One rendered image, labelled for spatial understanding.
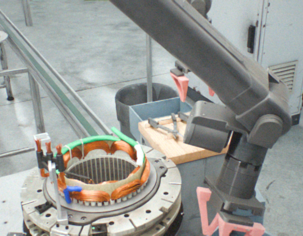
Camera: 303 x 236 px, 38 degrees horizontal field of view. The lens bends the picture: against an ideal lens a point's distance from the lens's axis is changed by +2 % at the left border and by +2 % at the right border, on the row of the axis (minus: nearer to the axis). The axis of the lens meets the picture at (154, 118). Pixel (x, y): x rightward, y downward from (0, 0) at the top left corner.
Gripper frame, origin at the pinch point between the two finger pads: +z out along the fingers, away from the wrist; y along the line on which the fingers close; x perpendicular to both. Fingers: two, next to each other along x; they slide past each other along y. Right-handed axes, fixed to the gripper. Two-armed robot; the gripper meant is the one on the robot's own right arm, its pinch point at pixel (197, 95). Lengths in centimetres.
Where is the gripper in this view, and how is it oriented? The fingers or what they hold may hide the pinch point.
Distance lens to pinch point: 113.0
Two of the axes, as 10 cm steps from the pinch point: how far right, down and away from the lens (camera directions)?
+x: 4.0, 4.0, -8.2
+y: -9.2, 1.9, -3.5
